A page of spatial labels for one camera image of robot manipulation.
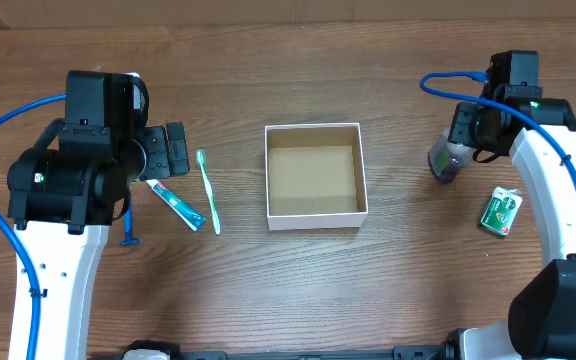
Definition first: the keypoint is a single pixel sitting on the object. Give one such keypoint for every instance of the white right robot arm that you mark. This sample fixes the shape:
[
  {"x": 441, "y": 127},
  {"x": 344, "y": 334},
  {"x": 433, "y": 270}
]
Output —
[{"x": 539, "y": 136}]

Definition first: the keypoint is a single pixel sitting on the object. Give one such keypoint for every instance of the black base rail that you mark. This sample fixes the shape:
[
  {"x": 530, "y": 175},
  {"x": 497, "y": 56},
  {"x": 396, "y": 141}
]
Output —
[{"x": 163, "y": 350}]

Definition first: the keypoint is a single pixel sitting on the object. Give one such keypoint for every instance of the clear soap pump bottle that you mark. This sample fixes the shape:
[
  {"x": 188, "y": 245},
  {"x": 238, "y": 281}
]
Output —
[{"x": 447, "y": 159}]

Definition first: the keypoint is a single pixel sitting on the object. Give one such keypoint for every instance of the pink cardboard box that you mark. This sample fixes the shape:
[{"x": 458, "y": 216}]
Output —
[{"x": 315, "y": 176}]

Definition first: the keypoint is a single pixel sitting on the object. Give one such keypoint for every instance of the green tissue packet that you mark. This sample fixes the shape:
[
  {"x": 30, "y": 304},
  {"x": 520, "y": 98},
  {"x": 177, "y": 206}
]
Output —
[{"x": 501, "y": 210}]

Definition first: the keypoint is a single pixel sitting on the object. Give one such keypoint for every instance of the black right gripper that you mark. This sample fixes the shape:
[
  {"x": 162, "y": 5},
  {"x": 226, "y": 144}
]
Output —
[{"x": 459, "y": 132}]

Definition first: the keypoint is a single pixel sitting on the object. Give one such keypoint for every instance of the blue disposable razor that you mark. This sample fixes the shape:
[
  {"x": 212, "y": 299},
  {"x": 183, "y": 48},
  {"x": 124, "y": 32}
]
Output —
[{"x": 129, "y": 238}]

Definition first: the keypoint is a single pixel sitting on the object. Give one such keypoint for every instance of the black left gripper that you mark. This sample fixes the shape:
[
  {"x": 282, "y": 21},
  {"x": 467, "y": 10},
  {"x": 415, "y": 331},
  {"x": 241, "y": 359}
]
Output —
[{"x": 159, "y": 161}]

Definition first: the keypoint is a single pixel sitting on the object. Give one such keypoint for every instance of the green toothbrush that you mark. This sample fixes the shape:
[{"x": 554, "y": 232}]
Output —
[{"x": 201, "y": 163}]

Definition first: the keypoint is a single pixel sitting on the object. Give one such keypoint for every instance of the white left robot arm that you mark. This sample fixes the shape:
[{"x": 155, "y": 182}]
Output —
[{"x": 65, "y": 193}]

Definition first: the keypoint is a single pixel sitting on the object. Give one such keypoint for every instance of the green toothpaste tube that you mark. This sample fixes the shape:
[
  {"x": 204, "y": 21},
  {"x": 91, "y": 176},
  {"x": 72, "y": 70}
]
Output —
[{"x": 193, "y": 219}]

